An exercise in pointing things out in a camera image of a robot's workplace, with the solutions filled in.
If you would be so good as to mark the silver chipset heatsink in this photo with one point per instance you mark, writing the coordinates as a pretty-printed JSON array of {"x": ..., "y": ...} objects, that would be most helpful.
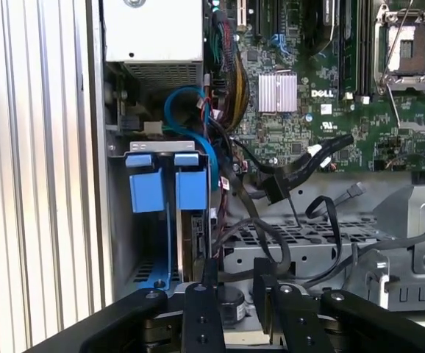
[{"x": 276, "y": 92}]

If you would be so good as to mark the metal socket cover frame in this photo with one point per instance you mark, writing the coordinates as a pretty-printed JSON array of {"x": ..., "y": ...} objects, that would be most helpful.
[{"x": 420, "y": 124}]

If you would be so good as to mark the thin metal locking lever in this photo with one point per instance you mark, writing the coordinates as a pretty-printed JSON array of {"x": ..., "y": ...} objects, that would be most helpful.
[{"x": 400, "y": 34}]

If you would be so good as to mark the grey metal disk bay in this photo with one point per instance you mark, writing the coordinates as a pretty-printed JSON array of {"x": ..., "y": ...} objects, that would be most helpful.
[{"x": 118, "y": 220}]

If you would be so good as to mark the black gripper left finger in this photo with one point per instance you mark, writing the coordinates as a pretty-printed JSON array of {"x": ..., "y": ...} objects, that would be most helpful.
[{"x": 203, "y": 320}]

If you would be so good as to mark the green Dell motherboard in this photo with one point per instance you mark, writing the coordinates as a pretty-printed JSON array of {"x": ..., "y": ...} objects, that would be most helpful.
[{"x": 308, "y": 121}]

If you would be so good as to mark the white expansion slot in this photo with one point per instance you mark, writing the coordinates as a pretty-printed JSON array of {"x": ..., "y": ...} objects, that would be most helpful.
[{"x": 242, "y": 13}]

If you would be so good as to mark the CPU socket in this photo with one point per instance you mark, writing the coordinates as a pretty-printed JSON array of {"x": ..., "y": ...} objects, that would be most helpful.
[{"x": 407, "y": 48}]

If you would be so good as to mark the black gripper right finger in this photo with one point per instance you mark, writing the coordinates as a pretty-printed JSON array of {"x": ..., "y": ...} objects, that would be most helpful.
[{"x": 297, "y": 320}]

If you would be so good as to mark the hard disk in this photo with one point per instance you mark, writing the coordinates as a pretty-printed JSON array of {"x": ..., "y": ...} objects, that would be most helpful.
[{"x": 190, "y": 187}]

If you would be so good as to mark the grey metal power supply box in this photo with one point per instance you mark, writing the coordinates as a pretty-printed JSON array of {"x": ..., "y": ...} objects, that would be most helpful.
[{"x": 153, "y": 29}]

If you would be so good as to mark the silver PC case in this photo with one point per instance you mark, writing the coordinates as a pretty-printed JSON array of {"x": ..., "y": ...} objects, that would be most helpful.
[{"x": 392, "y": 209}]

